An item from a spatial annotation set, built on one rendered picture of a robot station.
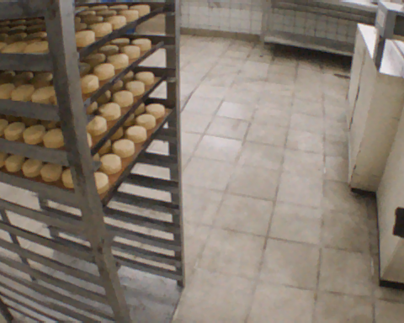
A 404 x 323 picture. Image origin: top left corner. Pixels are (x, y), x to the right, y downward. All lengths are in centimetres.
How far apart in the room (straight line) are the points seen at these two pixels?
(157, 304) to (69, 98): 109
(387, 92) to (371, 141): 32
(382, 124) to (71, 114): 175
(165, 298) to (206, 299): 25
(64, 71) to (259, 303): 139
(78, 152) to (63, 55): 16
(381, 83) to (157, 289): 148
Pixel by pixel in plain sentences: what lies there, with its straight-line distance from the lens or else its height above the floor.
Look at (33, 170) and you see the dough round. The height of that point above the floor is 97.
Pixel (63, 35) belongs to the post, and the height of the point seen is 128.
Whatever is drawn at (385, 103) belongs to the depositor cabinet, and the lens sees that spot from 201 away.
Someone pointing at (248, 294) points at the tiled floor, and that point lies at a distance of 170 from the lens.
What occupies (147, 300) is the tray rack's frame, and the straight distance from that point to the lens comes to 150.
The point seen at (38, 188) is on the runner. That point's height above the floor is 96.
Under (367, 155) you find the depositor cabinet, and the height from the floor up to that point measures 33.
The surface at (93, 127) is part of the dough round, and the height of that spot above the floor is 106.
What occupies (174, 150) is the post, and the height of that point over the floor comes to 81.
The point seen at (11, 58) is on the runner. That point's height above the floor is 124.
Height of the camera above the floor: 140
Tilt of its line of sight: 35 degrees down
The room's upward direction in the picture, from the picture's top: 1 degrees clockwise
